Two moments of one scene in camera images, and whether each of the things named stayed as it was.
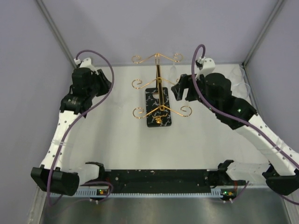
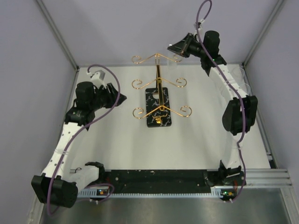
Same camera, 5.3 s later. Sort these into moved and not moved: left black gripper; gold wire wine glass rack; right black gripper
Moved: left black gripper; right black gripper
Not moved: gold wire wine glass rack
